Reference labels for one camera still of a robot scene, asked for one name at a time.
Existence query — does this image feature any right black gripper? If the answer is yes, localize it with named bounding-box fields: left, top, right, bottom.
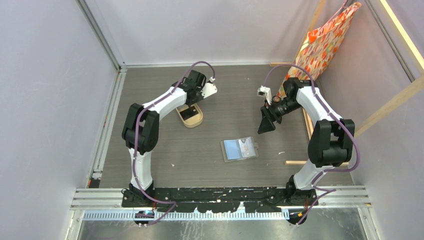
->
left=258, top=97, right=303, bottom=134

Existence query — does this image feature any black VIP credit card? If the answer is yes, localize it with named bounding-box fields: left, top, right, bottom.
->
left=179, top=105, right=199, bottom=121

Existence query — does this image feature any white credit card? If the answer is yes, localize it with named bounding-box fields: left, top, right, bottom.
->
left=238, top=137, right=257, bottom=158

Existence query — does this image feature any beige card holder wallet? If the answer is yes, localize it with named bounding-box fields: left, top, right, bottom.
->
left=220, top=136, right=259, bottom=163

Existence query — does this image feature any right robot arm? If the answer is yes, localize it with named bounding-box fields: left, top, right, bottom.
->
left=257, top=77, right=355, bottom=205

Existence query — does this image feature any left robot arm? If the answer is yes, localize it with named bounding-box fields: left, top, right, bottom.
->
left=121, top=70, right=217, bottom=207

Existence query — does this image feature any gold oval tray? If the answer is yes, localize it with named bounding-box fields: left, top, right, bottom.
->
left=175, top=103, right=204, bottom=129

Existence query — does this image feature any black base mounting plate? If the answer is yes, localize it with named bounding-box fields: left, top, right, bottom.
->
left=120, top=186, right=318, bottom=213

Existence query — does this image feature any orange floral fabric bag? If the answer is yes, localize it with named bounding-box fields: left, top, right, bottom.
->
left=294, top=2, right=362, bottom=80

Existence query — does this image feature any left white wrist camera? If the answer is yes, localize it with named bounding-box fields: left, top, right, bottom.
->
left=200, top=82, right=218, bottom=99

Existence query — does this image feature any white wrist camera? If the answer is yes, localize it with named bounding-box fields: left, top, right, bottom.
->
left=256, top=85, right=272, bottom=103
left=200, top=82, right=218, bottom=99

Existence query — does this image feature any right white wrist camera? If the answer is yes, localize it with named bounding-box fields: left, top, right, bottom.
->
left=256, top=85, right=272, bottom=103

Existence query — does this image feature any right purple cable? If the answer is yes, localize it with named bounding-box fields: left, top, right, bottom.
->
left=263, top=64, right=361, bottom=226

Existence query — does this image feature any purple cable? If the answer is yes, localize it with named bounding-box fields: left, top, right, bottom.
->
left=263, top=64, right=361, bottom=226
left=131, top=60, right=217, bottom=227

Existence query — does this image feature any aluminium rail frame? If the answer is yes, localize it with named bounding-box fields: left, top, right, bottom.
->
left=66, top=0, right=382, bottom=240

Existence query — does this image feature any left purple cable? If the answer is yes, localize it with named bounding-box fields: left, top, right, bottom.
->
left=131, top=60, right=217, bottom=227

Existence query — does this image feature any wooden frame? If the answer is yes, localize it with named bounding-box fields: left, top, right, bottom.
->
left=269, top=0, right=424, bottom=166

